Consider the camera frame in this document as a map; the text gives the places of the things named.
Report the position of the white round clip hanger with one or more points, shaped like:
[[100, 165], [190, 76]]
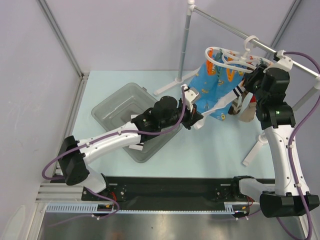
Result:
[[241, 62]]

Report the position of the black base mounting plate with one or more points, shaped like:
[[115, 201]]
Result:
[[172, 194]]

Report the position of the white slotted cable duct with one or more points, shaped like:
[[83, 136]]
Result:
[[86, 208]]

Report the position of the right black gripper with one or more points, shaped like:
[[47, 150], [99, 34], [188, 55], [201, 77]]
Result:
[[250, 78]]

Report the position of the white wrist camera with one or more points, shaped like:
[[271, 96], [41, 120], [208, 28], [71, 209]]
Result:
[[282, 61], [189, 96]]

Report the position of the white metal drying rack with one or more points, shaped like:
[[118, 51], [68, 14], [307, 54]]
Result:
[[192, 8]]

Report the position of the brown striped sock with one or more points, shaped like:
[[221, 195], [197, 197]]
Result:
[[236, 104]]

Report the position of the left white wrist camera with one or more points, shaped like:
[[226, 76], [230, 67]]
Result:
[[189, 96]]

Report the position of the orange clothes clip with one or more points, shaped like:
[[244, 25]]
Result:
[[230, 74], [209, 65]]

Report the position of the white black striped sock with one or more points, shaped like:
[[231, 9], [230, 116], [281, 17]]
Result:
[[138, 147]]

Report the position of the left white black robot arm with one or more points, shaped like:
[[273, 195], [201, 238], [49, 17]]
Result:
[[75, 156]]

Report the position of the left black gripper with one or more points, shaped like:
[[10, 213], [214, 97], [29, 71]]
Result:
[[192, 117]]

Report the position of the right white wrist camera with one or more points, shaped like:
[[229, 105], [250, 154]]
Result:
[[282, 61]]

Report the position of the blue cartoon print sock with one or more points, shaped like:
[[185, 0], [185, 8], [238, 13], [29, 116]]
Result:
[[212, 87]]

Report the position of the beige sock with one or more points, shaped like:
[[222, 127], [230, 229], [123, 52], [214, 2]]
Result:
[[249, 113]]

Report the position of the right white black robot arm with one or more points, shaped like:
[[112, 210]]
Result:
[[291, 196]]

